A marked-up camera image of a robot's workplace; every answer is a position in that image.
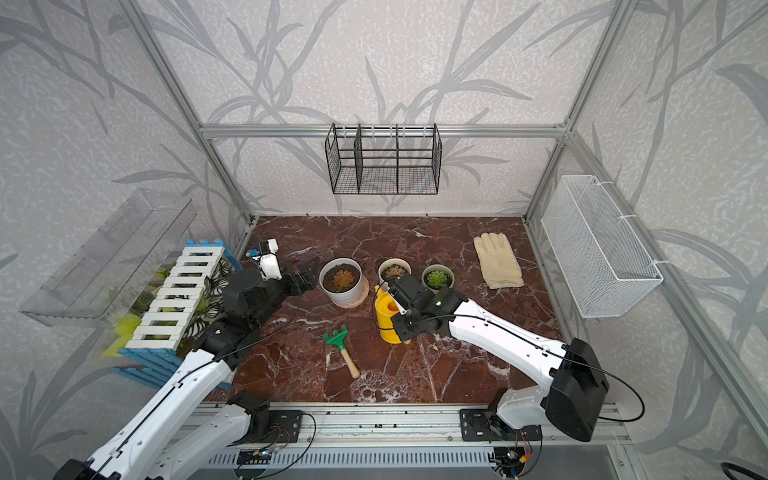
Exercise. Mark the artificial leafy plants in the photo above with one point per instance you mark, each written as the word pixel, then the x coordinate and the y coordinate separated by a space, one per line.
pixel 179 303

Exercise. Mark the green pot green succulent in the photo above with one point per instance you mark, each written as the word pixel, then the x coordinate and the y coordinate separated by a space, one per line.
pixel 436 277

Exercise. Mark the green toy rake wooden handle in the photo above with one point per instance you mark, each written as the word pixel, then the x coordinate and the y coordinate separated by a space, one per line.
pixel 337 339

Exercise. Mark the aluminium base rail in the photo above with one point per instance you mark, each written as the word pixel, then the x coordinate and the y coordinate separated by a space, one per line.
pixel 341 425

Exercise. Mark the white pot orange succulent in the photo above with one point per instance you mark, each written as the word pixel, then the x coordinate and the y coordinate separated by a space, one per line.
pixel 339 275

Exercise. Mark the white mesh basket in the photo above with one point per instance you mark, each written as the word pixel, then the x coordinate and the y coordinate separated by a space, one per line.
pixel 604 264

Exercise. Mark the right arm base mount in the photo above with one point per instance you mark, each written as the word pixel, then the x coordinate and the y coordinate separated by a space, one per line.
pixel 480 425

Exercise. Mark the cream pot pink succulent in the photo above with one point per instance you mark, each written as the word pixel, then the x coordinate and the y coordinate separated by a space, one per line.
pixel 393 268

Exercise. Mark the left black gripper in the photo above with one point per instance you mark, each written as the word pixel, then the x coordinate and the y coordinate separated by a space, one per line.
pixel 308 282

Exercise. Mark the pink saucer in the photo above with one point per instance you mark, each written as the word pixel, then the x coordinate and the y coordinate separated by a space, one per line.
pixel 354 297

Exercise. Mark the cream gardening glove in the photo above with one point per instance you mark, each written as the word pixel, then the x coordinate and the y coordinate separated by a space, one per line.
pixel 499 266

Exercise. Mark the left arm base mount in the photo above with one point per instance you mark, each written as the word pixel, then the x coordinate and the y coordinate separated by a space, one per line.
pixel 274 427

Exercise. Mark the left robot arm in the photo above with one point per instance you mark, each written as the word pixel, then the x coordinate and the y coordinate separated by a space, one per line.
pixel 144 448

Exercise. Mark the clear acrylic shelf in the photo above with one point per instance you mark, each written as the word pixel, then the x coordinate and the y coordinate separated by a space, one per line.
pixel 105 276

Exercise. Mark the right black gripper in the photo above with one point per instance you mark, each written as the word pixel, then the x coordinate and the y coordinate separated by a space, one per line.
pixel 401 333

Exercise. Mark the yellow plastic watering can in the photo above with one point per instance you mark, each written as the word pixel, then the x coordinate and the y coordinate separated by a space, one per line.
pixel 385 308

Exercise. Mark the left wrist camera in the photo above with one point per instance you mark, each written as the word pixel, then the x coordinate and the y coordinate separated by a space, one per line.
pixel 264 255

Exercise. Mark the white and blue picket crate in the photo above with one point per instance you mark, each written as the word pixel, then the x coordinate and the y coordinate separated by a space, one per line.
pixel 154 366

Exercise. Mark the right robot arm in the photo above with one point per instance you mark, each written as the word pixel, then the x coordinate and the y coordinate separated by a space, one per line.
pixel 570 385

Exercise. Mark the black wire basket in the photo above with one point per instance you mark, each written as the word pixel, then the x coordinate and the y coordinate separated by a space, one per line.
pixel 394 160

